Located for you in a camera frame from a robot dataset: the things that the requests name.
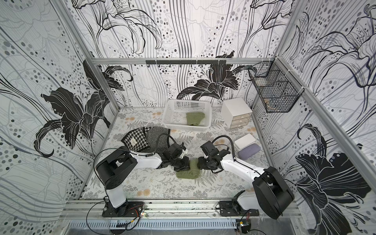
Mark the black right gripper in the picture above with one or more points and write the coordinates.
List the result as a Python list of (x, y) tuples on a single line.
[(204, 163)]

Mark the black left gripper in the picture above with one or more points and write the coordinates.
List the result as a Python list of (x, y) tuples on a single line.
[(185, 162)]

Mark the green knitted scarf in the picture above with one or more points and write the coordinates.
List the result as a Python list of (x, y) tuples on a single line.
[(193, 173), (194, 118)]

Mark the black white patterned scarf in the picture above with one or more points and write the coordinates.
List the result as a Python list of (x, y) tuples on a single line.
[(145, 139)]

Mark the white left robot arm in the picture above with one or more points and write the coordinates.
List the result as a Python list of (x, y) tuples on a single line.
[(115, 168)]

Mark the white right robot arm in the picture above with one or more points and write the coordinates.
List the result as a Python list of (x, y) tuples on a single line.
[(271, 194)]

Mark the white plastic laundry basket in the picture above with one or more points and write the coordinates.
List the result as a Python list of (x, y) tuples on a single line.
[(174, 115)]

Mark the lavender flat pad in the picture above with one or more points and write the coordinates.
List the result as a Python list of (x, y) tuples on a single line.
[(249, 151)]

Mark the white rectangular box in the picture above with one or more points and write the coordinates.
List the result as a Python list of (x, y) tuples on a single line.
[(244, 141)]

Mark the white mini drawer cabinet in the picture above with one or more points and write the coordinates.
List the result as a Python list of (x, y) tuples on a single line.
[(235, 113)]

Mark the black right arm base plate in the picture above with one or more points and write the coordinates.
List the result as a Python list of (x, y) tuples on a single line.
[(232, 208)]

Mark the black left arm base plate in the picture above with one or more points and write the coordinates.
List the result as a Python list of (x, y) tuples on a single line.
[(128, 209)]

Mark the white slotted cable duct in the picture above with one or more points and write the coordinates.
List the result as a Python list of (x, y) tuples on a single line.
[(157, 224)]

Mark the black wall hook rail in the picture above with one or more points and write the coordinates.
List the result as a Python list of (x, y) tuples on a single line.
[(189, 62)]

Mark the black wire wall basket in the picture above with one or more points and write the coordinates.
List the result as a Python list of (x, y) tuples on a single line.
[(273, 83)]

